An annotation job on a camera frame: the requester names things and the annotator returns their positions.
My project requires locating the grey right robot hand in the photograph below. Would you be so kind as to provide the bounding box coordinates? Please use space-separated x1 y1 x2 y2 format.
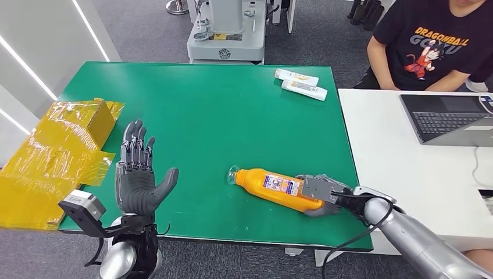
295 174 363 219

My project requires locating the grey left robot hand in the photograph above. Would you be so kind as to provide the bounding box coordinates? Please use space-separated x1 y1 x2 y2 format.
115 119 180 217

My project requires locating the orange bottle with clear cap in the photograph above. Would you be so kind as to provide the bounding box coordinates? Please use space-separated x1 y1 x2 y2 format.
227 165 328 214

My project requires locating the white desk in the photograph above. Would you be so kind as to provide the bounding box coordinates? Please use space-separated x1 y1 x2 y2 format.
337 89 493 267

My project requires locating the yellow taped cardboard box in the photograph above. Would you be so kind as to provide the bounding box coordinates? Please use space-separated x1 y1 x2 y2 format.
0 98 125 232

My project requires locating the white tube with yellow label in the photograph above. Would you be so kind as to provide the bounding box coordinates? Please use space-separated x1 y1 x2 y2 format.
281 80 328 102
274 69 320 87

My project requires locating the dark grey laptop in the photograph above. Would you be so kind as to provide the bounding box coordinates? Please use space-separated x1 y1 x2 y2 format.
399 93 493 148

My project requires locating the black and white desk item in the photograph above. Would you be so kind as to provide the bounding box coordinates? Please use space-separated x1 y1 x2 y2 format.
477 188 493 216

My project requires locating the white machine with column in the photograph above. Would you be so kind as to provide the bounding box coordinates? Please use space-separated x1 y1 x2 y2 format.
187 0 267 65

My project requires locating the person's leg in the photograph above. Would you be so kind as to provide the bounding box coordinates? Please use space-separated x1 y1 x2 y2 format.
464 249 493 272

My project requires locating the person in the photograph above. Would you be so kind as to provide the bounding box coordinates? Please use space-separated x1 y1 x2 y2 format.
353 0 493 93

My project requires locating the white device with blue label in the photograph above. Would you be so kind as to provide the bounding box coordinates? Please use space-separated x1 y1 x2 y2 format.
478 94 493 115

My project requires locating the chrome round stand base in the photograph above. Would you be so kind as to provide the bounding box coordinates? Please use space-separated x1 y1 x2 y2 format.
165 0 190 15

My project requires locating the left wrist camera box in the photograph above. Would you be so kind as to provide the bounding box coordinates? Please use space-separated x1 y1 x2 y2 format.
58 189 116 238

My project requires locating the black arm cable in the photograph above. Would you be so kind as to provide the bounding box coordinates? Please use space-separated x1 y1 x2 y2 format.
321 192 394 279

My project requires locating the white cable on desk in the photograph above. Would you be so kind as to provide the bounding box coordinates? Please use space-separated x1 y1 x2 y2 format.
471 146 493 189

